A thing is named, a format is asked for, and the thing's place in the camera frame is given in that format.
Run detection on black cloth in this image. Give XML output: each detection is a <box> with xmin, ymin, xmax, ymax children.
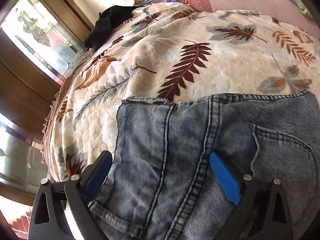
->
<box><xmin>84</xmin><ymin>5</ymin><xmax>142</xmax><ymax>51</ymax></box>

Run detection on brown fringed bedcover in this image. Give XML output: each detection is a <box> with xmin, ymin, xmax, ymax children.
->
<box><xmin>41</xmin><ymin>47</ymin><xmax>97</xmax><ymax>165</ymax></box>

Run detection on cream leaf printed blanket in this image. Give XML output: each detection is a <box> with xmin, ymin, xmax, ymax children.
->
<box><xmin>41</xmin><ymin>2</ymin><xmax>320</xmax><ymax>183</ymax></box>

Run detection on green patterned quilt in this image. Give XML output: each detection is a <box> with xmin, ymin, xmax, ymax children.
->
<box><xmin>297</xmin><ymin>1</ymin><xmax>314</xmax><ymax>19</ymax></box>

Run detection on blue denim pants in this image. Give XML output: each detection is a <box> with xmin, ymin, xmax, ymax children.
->
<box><xmin>89</xmin><ymin>89</ymin><xmax>320</xmax><ymax>240</ymax></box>

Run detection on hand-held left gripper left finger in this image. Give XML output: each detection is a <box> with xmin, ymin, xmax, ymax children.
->
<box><xmin>29</xmin><ymin>150</ymin><xmax>113</xmax><ymax>240</ymax></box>

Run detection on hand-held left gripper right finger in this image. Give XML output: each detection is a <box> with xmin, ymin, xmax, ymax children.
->
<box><xmin>209</xmin><ymin>152</ymin><xmax>293</xmax><ymax>240</ymax></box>

